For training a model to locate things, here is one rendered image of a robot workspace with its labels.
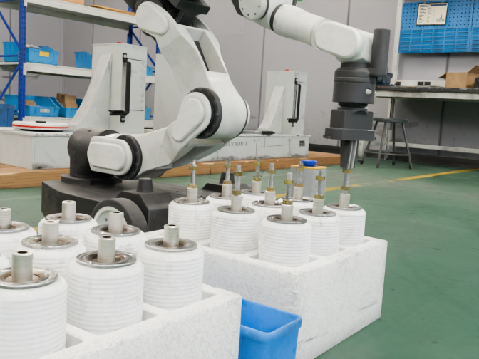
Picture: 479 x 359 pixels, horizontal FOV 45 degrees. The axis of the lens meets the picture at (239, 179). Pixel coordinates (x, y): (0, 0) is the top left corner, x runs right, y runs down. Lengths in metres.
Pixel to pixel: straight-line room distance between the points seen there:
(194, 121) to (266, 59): 6.00
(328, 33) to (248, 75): 6.46
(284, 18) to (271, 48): 6.17
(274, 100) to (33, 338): 4.39
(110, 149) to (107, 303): 1.14
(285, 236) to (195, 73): 0.73
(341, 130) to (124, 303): 0.66
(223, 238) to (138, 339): 0.44
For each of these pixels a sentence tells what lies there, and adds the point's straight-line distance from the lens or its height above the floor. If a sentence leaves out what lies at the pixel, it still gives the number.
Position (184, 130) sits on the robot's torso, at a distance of 1.58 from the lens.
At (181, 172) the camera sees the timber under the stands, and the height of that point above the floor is 0.03.
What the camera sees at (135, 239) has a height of 0.25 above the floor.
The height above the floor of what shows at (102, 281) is 0.24.
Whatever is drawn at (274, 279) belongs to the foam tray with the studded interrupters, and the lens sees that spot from 1.01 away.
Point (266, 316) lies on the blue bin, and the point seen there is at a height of 0.10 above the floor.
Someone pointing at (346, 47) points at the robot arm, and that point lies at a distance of 1.22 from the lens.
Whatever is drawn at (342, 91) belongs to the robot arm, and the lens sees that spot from 1.22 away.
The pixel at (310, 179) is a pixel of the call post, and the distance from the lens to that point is 1.47.
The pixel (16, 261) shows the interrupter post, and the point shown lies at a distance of 0.67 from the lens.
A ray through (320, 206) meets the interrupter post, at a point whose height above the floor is 0.27.
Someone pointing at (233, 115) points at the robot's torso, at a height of 0.43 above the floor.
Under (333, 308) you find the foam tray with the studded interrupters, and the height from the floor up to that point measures 0.08.
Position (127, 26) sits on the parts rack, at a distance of 7.65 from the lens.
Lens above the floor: 0.45
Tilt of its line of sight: 7 degrees down
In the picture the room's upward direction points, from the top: 3 degrees clockwise
